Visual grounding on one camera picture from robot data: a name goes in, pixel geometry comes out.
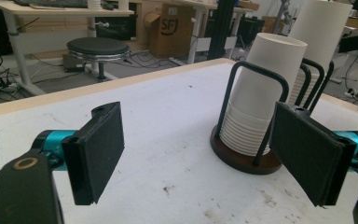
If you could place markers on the white table mat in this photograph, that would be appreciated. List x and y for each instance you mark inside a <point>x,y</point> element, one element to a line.
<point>167,124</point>

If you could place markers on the single white paper cup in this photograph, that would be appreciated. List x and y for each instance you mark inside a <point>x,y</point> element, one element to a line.
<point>270,68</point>
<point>320,31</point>

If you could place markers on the stack of white paper cups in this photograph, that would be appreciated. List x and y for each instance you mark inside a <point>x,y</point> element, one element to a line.
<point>245,137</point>
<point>304,87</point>

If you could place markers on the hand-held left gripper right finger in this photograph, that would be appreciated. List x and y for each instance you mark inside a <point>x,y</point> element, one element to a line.
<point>307,155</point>

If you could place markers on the white power strip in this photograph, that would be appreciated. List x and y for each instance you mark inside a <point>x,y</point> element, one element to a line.
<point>354,92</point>

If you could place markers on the brown cardboard box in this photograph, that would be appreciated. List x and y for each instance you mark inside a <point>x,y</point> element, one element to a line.
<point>171,31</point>

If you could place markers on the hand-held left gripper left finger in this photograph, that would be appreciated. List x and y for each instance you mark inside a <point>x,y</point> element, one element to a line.
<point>94,155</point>

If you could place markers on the black metal frame stand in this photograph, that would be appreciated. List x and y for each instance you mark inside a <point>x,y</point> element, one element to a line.
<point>222,28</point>

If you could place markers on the black keyboard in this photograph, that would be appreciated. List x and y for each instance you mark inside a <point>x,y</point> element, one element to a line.
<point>52,3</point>

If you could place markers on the black round stool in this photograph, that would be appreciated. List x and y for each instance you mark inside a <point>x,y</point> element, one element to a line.
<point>98,46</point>

